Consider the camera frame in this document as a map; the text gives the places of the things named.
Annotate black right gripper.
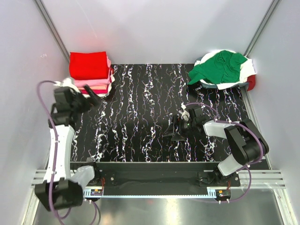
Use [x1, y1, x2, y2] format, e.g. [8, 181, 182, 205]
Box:
[163, 115, 196, 141]

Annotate red t shirt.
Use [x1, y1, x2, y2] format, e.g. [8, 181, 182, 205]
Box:
[69, 52, 109, 80]

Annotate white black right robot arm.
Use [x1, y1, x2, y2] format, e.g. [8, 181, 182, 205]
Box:
[163, 115, 270, 186]

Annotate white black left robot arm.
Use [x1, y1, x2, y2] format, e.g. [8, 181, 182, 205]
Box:
[35, 83, 101, 212]

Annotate folded magenta shirt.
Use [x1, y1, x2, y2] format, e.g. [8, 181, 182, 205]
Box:
[78, 68, 114, 94]

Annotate folded peach shirt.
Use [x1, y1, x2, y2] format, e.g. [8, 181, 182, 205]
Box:
[89, 84, 110, 91]

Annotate folded light pink shirt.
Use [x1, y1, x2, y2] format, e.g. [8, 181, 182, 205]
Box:
[69, 56, 111, 87]

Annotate folded white shirt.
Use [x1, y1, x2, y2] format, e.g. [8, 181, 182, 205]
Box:
[94, 76, 115, 98]

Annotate black marbled table mat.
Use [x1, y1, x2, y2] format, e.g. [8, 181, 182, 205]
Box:
[70, 64, 248, 163]

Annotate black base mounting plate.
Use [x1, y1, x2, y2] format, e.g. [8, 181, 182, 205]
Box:
[95, 162, 240, 187]

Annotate green t shirt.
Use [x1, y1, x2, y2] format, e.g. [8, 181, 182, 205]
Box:
[188, 50, 247, 85]

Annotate dark red shirt in basket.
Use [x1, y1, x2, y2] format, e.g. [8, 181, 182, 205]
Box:
[247, 75, 256, 91]

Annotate white t shirt in basket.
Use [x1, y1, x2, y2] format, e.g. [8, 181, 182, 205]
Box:
[194, 50, 256, 87]

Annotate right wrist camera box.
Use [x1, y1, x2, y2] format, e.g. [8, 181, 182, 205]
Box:
[179, 107, 206, 122]

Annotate aluminium frame rail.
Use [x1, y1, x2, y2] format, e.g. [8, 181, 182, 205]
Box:
[30, 170, 288, 200]

